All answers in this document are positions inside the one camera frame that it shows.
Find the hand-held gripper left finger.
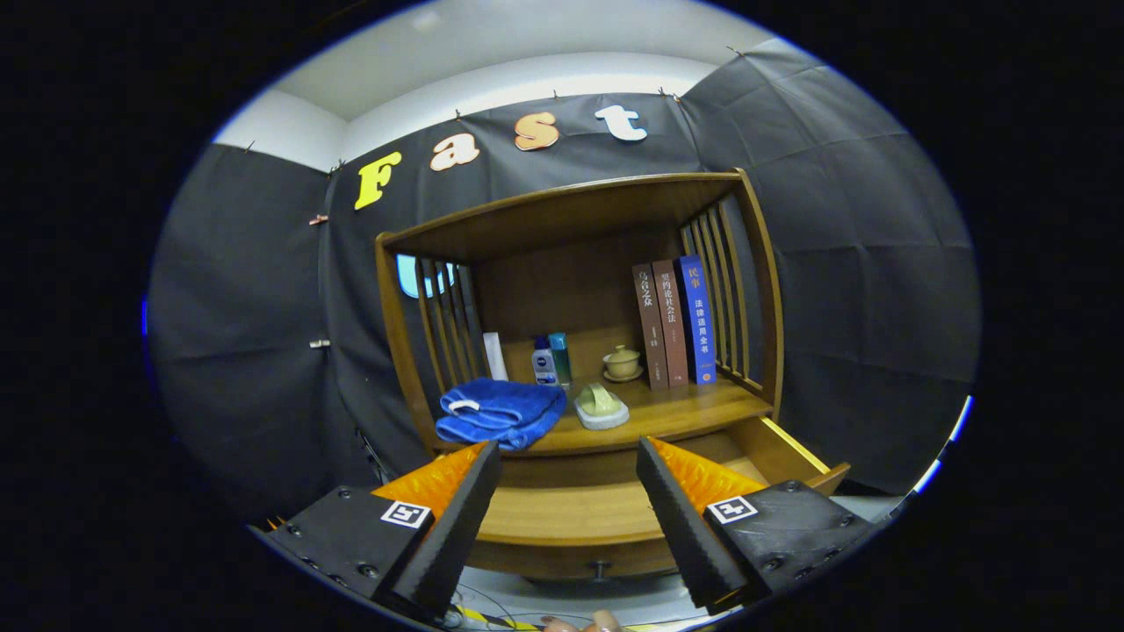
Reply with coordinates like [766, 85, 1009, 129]
[255, 441, 503, 621]

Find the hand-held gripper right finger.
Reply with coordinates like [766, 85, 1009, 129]
[635, 436, 879, 615]

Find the wooden drawer with black knob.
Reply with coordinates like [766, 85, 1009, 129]
[464, 416, 852, 583]

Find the pale green brush white base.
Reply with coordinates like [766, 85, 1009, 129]
[573, 382, 630, 431]

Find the wooden countertop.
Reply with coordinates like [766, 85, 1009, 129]
[435, 377, 774, 457]

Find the wooden cabinet with shelf hutch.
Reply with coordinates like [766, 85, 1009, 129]
[375, 169, 851, 582]

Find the yellow black floor tape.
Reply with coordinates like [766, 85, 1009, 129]
[457, 606, 538, 632]

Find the blue folded towel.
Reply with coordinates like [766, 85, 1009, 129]
[436, 377, 568, 452]

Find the beige lidded teacup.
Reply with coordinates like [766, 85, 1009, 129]
[602, 344, 645, 384]

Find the dark brown book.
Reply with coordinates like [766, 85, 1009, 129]
[631, 262, 670, 391]

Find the blue book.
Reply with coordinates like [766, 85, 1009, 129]
[674, 255, 718, 385]

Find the reddish brown book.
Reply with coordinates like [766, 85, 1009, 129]
[651, 259, 691, 388]

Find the teal bottle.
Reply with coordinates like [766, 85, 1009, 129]
[548, 332, 573, 389]

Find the black backdrop cloth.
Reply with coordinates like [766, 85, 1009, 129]
[145, 39, 983, 528]

